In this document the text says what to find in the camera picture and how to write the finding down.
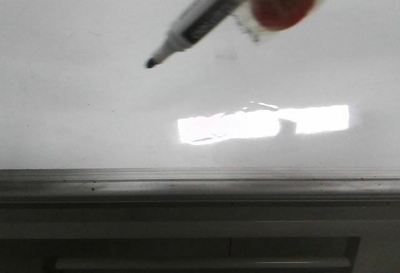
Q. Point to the white black whiteboard marker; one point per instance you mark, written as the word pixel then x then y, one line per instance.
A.
pixel 257 18

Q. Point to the white whiteboard with metal frame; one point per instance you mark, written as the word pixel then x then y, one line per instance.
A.
pixel 309 113

